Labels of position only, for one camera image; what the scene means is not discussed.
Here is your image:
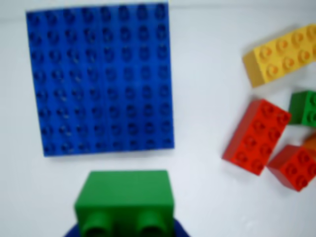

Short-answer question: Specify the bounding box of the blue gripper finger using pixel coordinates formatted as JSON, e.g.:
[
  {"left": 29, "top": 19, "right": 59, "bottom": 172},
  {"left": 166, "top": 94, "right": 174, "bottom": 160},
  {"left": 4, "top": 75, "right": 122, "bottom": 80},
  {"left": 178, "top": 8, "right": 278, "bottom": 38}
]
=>
[
  {"left": 62, "top": 221, "right": 81, "bottom": 237},
  {"left": 172, "top": 216, "right": 192, "bottom": 237}
]

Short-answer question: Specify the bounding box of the green 2x2 block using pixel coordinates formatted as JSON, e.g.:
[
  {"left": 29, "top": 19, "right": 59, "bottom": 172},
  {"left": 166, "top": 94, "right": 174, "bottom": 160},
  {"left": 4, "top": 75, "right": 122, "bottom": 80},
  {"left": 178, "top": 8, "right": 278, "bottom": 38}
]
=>
[{"left": 288, "top": 90, "right": 316, "bottom": 128}]

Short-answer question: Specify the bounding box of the orange 2x4 block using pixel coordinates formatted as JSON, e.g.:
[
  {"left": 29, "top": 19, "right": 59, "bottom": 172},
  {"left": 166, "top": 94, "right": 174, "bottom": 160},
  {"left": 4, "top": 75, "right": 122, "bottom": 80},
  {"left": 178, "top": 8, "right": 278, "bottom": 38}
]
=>
[{"left": 302, "top": 132, "right": 316, "bottom": 152}]

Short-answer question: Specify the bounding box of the yellow 2x4 block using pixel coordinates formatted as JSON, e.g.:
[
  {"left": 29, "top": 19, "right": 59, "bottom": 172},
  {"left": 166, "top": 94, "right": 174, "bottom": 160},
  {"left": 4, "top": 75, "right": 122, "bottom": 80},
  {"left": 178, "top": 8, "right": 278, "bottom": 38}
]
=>
[{"left": 242, "top": 23, "right": 316, "bottom": 88}]

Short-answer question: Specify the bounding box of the blue 8x8 baseplate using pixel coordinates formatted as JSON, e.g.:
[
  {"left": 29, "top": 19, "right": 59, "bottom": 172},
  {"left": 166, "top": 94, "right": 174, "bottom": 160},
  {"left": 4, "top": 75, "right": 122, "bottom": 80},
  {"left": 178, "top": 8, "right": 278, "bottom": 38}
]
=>
[{"left": 25, "top": 2, "right": 175, "bottom": 158}]

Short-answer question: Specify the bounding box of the red 2x4 block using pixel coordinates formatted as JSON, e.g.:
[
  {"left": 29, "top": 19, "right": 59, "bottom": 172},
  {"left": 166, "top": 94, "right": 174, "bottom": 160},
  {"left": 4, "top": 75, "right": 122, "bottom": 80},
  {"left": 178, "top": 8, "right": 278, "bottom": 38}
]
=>
[{"left": 221, "top": 98, "right": 292, "bottom": 177}]

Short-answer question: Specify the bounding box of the green 2x4 block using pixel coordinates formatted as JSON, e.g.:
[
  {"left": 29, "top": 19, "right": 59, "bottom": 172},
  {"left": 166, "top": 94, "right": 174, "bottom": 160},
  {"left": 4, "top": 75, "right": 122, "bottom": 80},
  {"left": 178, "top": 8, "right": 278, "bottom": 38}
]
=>
[{"left": 73, "top": 169, "right": 176, "bottom": 237}]

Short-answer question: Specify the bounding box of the red 2x2 block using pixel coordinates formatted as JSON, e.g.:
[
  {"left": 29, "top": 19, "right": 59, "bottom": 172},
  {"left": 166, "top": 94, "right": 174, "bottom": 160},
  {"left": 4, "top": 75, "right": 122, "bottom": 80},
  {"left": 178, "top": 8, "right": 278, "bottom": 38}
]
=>
[{"left": 267, "top": 144, "right": 316, "bottom": 193}]

